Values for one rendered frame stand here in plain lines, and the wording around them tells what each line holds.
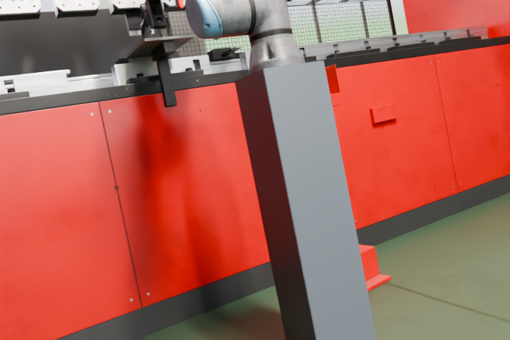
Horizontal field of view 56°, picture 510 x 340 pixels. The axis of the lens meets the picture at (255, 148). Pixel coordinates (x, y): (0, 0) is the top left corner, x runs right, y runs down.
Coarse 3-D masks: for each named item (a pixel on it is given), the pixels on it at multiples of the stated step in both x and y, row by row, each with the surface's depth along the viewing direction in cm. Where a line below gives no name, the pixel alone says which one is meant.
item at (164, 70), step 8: (160, 48) 167; (168, 48) 165; (152, 56) 176; (160, 56) 169; (160, 64) 172; (168, 64) 174; (160, 72) 172; (168, 72) 174; (160, 80) 173; (168, 80) 173; (168, 88) 173; (168, 96) 173; (168, 104) 173; (176, 104) 174
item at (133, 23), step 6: (126, 12) 183; (132, 12) 185; (138, 12) 186; (126, 18) 184; (132, 18) 184; (138, 18) 186; (132, 24) 184; (138, 24) 185; (132, 30) 185; (138, 30) 186
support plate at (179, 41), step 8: (144, 40) 159; (152, 40) 160; (160, 40) 162; (168, 40) 165; (176, 40) 167; (184, 40) 170; (136, 48) 168; (144, 48) 169; (152, 48) 172; (176, 48) 180; (128, 56) 178; (136, 56) 181; (144, 56) 184
